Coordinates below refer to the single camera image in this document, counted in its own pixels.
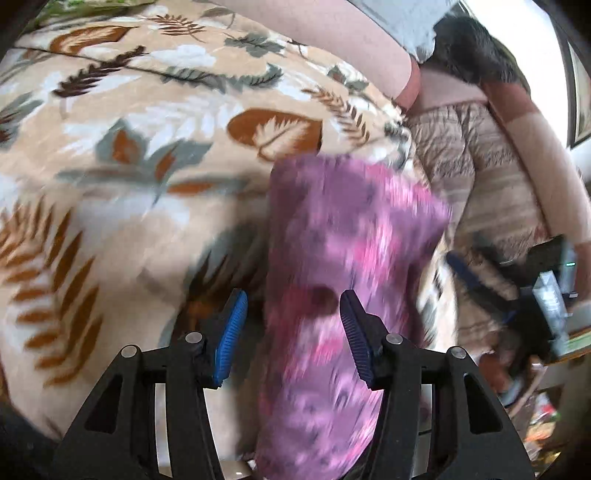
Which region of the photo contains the dark furry cushion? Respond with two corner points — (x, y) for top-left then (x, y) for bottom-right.
(422, 13), (532, 93)

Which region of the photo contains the green checkered pillow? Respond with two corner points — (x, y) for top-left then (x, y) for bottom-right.
(39, 0), (155, 17)

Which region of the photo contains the framed wall picture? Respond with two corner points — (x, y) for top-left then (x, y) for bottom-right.
(566, 39), (591, 149)

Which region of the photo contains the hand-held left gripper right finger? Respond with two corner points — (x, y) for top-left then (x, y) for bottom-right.
(339, 290), (536, 480)

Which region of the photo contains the pink sofa back cushion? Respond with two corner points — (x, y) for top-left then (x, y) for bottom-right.
(215, 0), (490, 112)

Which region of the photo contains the purple floral garment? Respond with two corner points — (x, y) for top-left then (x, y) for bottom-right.
(254, 154), (455, 480)

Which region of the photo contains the brown striped quilted cushion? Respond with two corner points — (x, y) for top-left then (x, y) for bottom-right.
(406, 102), (555, 342)

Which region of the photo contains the leaf print blanket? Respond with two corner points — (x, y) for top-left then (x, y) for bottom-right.
(0, 0), (458, 444)

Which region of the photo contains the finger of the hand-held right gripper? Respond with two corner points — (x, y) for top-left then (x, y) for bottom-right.
(471, 237), (532, 271)
(445, 251), (520, 326)

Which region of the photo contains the grey pillow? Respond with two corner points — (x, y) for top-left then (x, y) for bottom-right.
(348, 0), (462, 58)

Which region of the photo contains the pink sofa armrest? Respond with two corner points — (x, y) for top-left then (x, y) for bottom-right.
(482, 83), (591, 247)

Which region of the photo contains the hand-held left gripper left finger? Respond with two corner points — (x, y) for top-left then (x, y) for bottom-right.
(51, 288), (250, 480)

